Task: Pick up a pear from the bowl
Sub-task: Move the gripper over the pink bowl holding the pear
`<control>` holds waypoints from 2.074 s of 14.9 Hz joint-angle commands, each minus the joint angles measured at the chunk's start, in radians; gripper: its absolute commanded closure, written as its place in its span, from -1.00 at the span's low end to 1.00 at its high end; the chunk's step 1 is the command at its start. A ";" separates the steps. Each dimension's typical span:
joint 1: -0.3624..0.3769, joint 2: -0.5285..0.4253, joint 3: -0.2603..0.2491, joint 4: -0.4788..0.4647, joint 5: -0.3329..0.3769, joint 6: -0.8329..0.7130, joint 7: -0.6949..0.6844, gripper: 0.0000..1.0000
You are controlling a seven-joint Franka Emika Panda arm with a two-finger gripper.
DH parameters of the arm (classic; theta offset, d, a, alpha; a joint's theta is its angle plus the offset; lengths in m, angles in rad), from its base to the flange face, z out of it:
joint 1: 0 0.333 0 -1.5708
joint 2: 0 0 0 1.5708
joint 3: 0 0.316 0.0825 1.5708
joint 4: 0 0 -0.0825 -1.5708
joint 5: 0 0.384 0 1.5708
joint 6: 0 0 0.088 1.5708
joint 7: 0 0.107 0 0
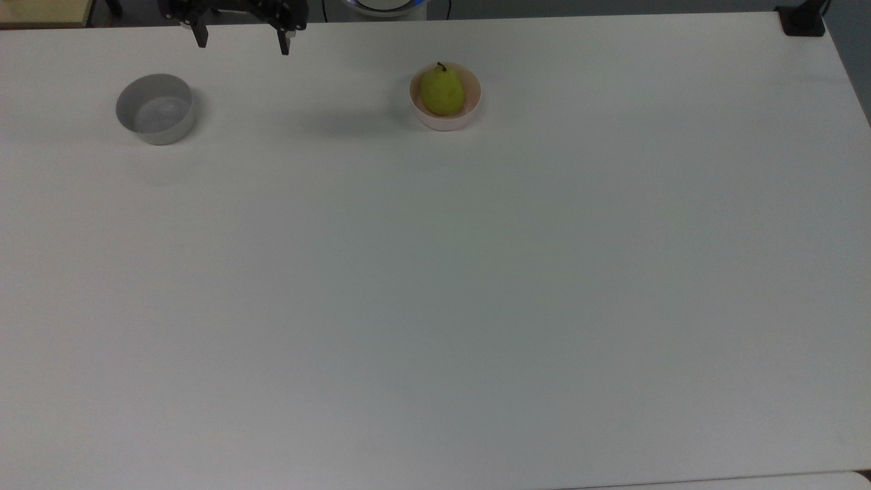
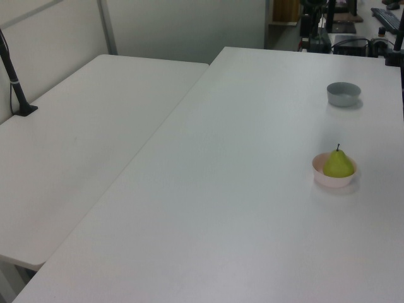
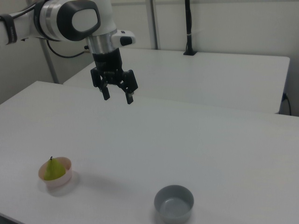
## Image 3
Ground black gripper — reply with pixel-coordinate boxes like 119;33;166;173
90;48;139;105

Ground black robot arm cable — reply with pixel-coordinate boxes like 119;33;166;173
45;40;88;59

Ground aluminium partition post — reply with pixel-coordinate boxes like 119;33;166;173
145;0;162;50
39;38;59;84

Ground black velcro strap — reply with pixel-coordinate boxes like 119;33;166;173
0;14;19;45

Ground black power cable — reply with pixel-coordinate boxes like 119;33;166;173
282;92;292;115

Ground grey plastic bowl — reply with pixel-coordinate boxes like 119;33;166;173
153;184;195;224

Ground white side table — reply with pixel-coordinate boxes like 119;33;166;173
63;48;291;115

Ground black pole stand with base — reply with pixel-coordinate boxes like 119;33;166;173
183;0;199;56

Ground pink plastic bowl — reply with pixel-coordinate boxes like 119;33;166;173
38;156;73;190

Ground green pear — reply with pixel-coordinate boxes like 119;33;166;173
43;155;66;182

